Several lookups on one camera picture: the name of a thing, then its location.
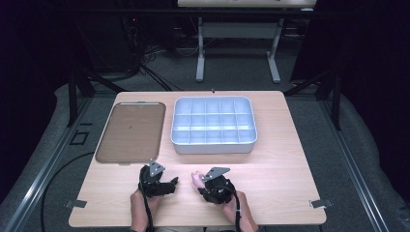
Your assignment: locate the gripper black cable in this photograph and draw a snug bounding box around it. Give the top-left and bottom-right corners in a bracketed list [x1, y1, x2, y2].
[137, 179, 157, 232]
[225, 184, 243, 232]

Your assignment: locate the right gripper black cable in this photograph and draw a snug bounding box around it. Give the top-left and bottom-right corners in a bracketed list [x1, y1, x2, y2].
[225, 184, 243, 232]

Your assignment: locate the white divided storage box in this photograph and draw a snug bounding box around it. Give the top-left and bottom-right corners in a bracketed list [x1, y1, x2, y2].
[169, 95, 258, 155]

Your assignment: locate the brown flat tray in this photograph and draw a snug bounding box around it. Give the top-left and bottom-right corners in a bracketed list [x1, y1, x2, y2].
[95, 101, 167, 165]

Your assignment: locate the person's right hand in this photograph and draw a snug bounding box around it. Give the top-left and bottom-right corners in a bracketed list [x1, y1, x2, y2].
[221, 190, 249, 217]

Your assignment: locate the white-legged desk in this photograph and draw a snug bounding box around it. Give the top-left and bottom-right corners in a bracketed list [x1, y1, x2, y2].
[176, 0, 319, 84]

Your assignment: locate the bundle of dark cables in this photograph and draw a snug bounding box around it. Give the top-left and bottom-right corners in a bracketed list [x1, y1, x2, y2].
[120, 15, 183, 93]

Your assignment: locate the pink sock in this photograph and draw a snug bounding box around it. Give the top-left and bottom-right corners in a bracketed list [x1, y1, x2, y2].
[190, 171, 206, 189]

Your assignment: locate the aluminium floor rail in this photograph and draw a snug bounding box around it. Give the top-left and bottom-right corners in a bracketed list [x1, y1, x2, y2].
[3, 96, 95, 232]
[317, 100, 391, 232]

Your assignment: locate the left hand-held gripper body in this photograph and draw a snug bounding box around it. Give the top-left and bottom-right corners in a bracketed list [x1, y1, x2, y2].
[137, 159, 169, 198]

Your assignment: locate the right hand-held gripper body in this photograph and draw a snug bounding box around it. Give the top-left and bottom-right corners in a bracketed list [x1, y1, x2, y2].
[197, 166, 237, 205]

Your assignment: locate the black floor cable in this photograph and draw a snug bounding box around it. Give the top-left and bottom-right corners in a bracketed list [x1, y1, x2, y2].
[40, 151, 98, 232]

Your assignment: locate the black metal stand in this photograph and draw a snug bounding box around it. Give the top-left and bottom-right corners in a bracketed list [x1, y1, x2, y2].
[283, 68, 343, 131]
[66, 68, 128, 128]

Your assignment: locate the metal table bracket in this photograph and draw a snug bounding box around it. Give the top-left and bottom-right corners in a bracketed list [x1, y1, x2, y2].
[309, 198, 334, 209]
[63, 199, 88, 209]

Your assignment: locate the person's left hand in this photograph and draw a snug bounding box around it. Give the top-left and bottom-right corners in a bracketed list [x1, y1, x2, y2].
[130, 188, 162, 210]

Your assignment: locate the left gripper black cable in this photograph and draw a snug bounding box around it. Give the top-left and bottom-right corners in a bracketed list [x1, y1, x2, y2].
[137, 179, 157, 232]

